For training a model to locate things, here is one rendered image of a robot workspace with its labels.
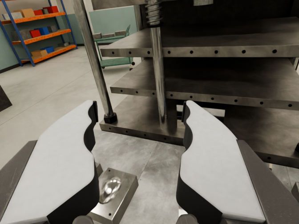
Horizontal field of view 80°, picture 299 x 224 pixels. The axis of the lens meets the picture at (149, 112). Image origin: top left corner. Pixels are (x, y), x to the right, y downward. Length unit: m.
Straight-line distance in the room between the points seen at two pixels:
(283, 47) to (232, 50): 0.19
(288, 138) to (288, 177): 0.29
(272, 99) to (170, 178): 0.61
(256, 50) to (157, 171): 0.71
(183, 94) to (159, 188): 0.52
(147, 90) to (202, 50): 0.40
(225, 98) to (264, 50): 0.28
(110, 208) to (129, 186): 0.11
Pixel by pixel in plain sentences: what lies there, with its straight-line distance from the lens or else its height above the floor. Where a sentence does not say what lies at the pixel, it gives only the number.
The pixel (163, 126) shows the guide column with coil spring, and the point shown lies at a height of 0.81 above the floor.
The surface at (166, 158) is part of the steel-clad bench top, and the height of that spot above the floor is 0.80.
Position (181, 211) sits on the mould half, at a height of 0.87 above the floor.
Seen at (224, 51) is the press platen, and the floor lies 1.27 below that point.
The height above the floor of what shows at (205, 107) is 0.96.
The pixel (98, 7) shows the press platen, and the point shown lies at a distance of 1.16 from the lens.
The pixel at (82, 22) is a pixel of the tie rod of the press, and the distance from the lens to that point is 1.13.
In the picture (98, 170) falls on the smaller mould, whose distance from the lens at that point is 0.96.
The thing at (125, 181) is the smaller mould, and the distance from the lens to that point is 0.83.
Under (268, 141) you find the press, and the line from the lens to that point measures 1.18.
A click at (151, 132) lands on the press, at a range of 1.17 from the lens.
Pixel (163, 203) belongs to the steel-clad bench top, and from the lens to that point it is 0.83.
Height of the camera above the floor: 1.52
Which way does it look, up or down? 32 degrees down
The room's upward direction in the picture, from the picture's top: 8 degrees counter-clockwise
